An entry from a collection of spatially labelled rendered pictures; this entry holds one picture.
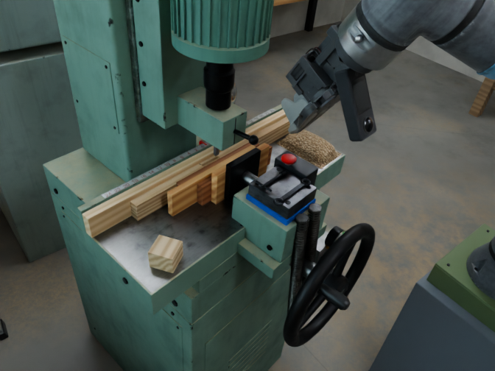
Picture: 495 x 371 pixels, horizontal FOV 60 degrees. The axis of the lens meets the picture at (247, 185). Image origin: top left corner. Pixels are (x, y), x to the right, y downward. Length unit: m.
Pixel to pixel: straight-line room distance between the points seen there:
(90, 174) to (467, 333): 1.07
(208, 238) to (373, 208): 1.64
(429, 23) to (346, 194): 1.87
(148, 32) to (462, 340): 1.11
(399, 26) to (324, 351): 1.38
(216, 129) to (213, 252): 0.24
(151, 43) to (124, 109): 0.18
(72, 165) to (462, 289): 1.08
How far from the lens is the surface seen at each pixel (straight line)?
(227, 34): 0.73
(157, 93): 0.90
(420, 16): 0.60
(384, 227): 2.29
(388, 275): 2.08
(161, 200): 0.87
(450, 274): 1.30
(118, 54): 0.91
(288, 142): 1.07
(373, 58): 0.63
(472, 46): 0.63
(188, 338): 0.99
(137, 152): 1.05
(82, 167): 1.18
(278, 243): 0.80
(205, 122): 0.87
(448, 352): 1.43
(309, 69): 0.69
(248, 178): 0.87
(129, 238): 0.83
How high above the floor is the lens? 1.50
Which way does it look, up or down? 40 degrees down
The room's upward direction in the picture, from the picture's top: 6 degrees clockwise
